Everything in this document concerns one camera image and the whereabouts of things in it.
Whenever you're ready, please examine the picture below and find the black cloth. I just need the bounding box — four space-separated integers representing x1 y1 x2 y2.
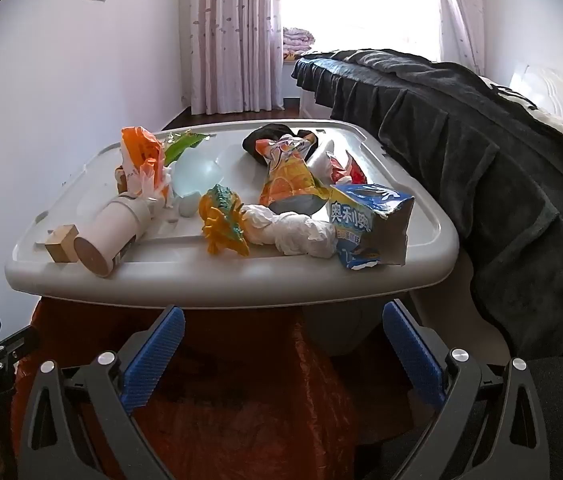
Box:
242 122 315 167

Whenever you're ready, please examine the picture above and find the white tissue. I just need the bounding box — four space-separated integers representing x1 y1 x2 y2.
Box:
240 203 337 259

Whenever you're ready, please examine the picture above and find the orange fruit print snack bag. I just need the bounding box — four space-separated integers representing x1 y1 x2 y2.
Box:
254 135 332 216

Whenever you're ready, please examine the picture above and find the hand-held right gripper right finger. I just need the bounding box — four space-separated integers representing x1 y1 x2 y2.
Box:
382 299 551 480

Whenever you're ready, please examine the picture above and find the red and white wrapper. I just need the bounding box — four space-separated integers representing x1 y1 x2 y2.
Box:
329 150 369 186

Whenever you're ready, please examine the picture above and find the green wrapper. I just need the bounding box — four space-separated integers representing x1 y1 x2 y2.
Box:
162 131 211 166

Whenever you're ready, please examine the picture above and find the white pill bottle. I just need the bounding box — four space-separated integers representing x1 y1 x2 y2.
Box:
72 196 155 278

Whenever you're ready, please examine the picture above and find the folded pink bedding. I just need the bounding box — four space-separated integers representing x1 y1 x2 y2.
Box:
281 26 317 61

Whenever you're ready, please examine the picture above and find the small pale toy egg shell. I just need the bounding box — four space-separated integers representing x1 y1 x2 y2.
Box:
178 192 201 218

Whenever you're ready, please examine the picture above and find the narrow pink patterned curtain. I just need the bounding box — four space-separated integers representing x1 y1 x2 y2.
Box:
431 0 487 78

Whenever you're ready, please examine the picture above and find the silver foil wrapper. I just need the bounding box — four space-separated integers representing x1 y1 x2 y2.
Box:
306 140 339 181

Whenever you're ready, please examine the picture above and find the grey storage box lid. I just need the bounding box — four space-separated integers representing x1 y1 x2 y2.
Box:
4 119 461 311

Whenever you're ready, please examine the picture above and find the grey cup with white balls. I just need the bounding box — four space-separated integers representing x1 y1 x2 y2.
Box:
172 150 237 198

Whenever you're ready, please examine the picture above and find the orange trash bag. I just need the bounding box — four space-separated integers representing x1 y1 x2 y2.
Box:
12 297 442 480

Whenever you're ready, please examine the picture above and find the white bed headboard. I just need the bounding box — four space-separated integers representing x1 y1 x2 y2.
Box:
509 62 563 161

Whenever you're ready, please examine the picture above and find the orange and white plastic bag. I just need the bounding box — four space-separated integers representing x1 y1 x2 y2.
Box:
119 126 175 211

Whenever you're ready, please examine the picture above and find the blue cookie packet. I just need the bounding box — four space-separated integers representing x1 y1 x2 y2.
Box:
329 182 415 271

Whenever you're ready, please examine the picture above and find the small beige square card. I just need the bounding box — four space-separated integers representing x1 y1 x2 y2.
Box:
44 224 80 264

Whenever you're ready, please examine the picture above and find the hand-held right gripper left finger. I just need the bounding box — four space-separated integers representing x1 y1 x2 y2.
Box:
18 305 187 480

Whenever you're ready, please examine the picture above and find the wide pink patterned curtain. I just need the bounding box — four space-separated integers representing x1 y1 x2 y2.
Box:
179 0 285 116

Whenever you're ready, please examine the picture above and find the orange and green dinosaur toy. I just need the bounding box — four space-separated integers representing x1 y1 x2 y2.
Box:
198 184 252 258

